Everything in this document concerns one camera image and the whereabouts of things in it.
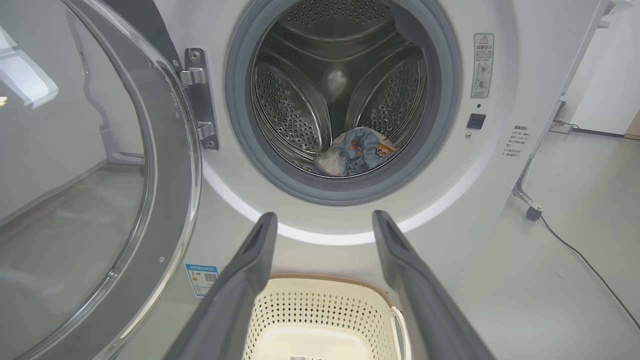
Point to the small printed text label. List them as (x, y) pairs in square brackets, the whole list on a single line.
[(515, 141)]

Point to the grey rubber door gasket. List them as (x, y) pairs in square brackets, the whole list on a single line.
[(240, 125)]

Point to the round black glass washer door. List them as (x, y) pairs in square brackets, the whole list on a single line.
[(170, 175)]

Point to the metal washer door hinge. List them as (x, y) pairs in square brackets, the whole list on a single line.
[(200, 100)]

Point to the small white floor box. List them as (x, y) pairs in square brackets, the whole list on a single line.
[(561, 127)]

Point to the black door latch socket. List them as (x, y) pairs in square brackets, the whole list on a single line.
[(476, 121)]

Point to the grey warning sticker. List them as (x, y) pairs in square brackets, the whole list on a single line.
[(482, 65)]

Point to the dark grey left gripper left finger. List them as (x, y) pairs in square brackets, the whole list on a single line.
[(235, 300)]

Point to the stainless steel washer drum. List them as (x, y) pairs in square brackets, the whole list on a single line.
[(295, 100)]

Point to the white front-load washing machine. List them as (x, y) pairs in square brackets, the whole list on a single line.
[(450, 200)]

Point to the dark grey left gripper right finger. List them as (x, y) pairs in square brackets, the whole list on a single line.
[(420, 300)]

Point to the metal frame leg with caster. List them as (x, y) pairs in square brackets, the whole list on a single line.
[(535, 212)]

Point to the blue fox-print garment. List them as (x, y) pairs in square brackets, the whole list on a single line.
[(362, 150)]

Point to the cream perforated laundry basket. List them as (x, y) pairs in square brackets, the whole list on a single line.
[(320, 310)]

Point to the blue energy label sticker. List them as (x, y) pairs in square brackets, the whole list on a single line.
[(201, 280)]

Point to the white partition panel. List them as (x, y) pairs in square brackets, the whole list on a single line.
[(605, 75)]

